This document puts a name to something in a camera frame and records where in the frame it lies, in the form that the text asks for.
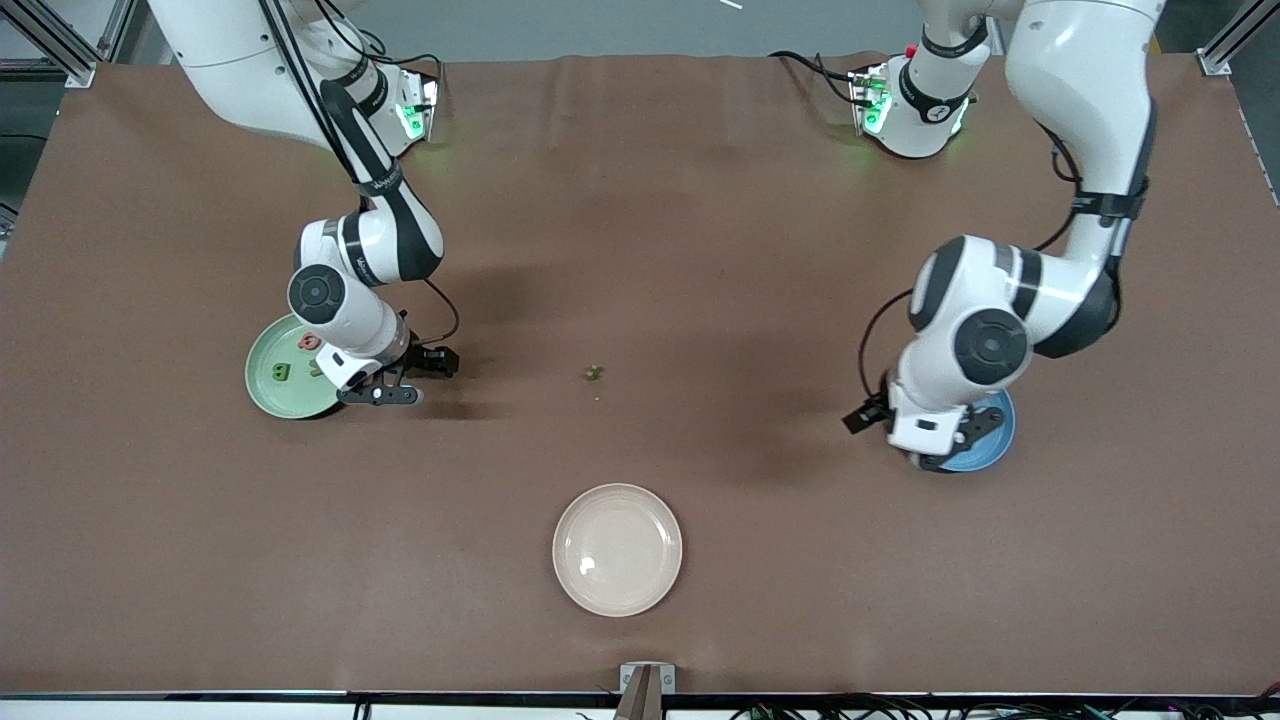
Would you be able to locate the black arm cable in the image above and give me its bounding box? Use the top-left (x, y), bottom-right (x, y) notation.
top-left (258, 0), bottom-right (463, 349)
top-left (856, 125), bottom-right (1151, 401)

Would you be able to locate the black left base cable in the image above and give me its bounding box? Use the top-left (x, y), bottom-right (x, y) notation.
top-left (768, 48), bottom-right (863, 106)

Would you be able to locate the green plate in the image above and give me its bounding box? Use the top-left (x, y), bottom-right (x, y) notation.
top-left (245, 313), bottom-right (346, 421)

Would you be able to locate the black base cable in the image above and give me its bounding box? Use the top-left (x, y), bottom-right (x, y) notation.
top-left (768, 48), bottom-right (863, 106)
top-left (320, 20), bottom-right (443, 111)

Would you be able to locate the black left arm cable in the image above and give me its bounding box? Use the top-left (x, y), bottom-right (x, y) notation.
top-left (856, 125), bottom-right (1151, 401)

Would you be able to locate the white black table edge rail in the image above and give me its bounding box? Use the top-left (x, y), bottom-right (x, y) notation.
top-left (0, 688), bottom-right (1280, 720)

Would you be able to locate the beige plate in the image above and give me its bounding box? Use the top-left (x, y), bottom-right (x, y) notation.
top-left (552, 483), bottom-right (684, 618)

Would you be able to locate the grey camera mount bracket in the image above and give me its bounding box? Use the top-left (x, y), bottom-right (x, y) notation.
top-left (613, 662), bottom-right (677, 720)

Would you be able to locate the brown table mat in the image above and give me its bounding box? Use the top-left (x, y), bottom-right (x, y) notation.
top-left (0, 52), bottom-right (1280, 698)

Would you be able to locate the blue plate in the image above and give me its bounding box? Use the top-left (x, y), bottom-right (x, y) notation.
top-left (940, 390), bottom-right (1017, 473)

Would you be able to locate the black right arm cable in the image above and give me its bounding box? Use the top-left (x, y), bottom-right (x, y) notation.
top-left (258, 0), bottom-right (463, 349)

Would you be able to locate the black right base cable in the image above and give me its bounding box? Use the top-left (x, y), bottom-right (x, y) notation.
top-left (320, 20), bottom-right (443, 111)

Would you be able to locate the black cable bundle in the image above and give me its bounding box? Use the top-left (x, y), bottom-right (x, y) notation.
top-left (730, 695), bottom-right (1280, 720)

